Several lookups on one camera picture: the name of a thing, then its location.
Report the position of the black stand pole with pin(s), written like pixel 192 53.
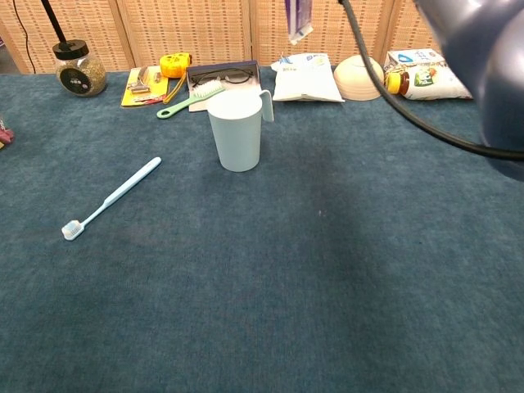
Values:
pixel 53 18

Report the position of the green scrubbing brush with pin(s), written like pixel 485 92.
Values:
pixel 206 90

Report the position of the purple toothpaste tube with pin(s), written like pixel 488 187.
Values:
pixel 296 20

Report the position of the blue table cloth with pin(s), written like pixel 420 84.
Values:
pixel 262 286

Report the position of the yellow razor blister pack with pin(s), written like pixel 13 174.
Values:
pixel 143 88

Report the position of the light blue toothbrush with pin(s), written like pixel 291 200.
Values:
pixel 118 194

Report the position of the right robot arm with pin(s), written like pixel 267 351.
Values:
pixel 491 61

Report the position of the bamboo folding screen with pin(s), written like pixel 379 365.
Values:
pixel 184 28

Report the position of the light blue plastic cup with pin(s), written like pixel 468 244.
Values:
pixel 237 139

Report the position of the white blue milk carton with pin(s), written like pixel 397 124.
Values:
pixel 413 57

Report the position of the white powder bag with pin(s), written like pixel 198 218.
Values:
pixel 305 82

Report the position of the black eyeglasses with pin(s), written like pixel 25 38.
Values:
pixel 239 77

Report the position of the glass jar with black lid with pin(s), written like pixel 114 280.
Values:
pixel 79 75

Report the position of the beige upturned bowl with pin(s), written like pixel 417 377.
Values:
pixel 354 79

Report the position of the white bottle with yellow cap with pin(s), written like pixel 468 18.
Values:
pixel 434 84

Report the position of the yellow tape measure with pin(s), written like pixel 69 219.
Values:
pixel 174 65

